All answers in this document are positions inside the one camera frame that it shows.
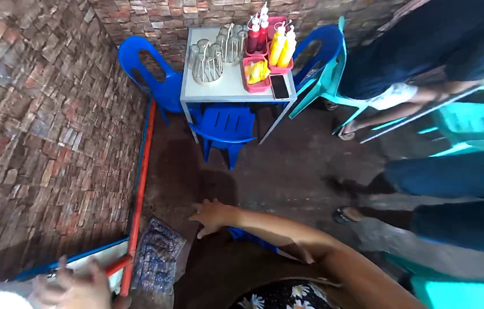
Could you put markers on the pile of yellow packets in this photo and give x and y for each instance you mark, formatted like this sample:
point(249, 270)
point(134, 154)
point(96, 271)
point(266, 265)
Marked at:
point(257, 72)

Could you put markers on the person's right hand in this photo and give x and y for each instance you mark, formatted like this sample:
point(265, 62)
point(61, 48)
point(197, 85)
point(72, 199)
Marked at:
point(217, 216)

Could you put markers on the person's right ring finger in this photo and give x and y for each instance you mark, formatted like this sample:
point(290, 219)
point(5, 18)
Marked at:
point(206, 202)

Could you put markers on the person's right index finger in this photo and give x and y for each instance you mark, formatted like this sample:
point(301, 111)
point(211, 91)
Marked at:
point(196, 217)

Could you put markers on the long red pipe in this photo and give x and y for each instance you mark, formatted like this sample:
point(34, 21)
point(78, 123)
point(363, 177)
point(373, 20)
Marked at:
point(139, 201)

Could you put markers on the person's left fingers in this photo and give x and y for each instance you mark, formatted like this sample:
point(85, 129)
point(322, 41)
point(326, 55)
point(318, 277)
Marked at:
point(65, 272)

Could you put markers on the person's body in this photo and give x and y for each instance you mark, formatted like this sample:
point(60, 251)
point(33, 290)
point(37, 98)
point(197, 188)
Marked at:
point(224, 272)

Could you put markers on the white table with metal frame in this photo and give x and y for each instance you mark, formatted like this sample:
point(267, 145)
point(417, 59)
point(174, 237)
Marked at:
point(233, 88)

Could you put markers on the blue plastic chair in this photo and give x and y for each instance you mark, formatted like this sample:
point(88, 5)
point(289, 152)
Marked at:
point(229, 124)
point(334, 38)
point(170, 86)

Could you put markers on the person's right middle finger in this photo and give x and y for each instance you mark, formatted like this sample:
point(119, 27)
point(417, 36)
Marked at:
point(198, 208)

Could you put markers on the table with pale edge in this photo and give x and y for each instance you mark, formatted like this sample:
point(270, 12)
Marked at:
point(432, 109)

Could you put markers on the teal plastic chair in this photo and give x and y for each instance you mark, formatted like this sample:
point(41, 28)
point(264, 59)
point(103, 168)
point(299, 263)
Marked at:
point(460, 292)
point(332, 83)
point(473, 122)

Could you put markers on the short red pipe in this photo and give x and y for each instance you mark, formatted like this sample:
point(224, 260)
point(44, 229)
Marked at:
point(117, 265)

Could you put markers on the yellow sauce bottle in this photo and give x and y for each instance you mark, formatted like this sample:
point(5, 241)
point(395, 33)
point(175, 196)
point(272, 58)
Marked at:
point(277, 46)
point(287, 50)

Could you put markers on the smartphone with dark screen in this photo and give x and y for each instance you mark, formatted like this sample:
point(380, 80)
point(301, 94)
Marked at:
point(280, 87)

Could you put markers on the patterned doormat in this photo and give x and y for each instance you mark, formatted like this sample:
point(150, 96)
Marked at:
point(156, 257)

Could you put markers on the person's left hand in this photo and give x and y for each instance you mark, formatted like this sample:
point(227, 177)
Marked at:
point(81, 295)

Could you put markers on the person's right little finger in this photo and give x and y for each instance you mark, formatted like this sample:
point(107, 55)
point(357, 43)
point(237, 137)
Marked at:
point(215, 201)

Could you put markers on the red sauce bottle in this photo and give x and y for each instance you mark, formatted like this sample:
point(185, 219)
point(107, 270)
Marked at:
point(262, 37)
point(264, 12)
point(253, 39)

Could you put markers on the group of upturned drinking glasses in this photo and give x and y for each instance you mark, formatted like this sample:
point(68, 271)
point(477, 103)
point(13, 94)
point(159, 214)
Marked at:
point(233, 46)

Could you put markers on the pink plastic basket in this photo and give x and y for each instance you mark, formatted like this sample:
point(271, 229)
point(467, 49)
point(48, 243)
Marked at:
point(272, 70)
point(259, 88)
point(248, 54)
point(276, 26)

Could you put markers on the person's right forearm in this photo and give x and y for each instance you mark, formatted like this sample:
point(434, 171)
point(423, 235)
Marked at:
point(336, 253)

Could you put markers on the person's right thumb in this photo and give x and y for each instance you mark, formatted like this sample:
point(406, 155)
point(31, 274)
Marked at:
point(204, 232)

